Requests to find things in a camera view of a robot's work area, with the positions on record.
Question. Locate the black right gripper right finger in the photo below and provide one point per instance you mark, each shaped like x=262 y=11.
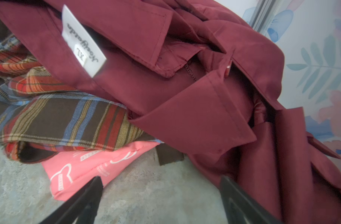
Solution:
x=241 y=208

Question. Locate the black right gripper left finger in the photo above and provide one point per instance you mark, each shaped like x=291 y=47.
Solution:
x=81 y=208

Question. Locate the pink printed cloth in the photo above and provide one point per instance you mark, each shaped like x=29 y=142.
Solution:
x=68 y=172

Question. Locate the plaid flannel shirt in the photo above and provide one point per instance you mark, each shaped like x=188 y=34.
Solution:
x=41 y=117

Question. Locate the maroon shirt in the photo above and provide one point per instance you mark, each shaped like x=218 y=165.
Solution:
x=196 y=76

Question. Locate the right corner aluminium post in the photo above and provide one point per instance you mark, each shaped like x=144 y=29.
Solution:
x=264 y=12

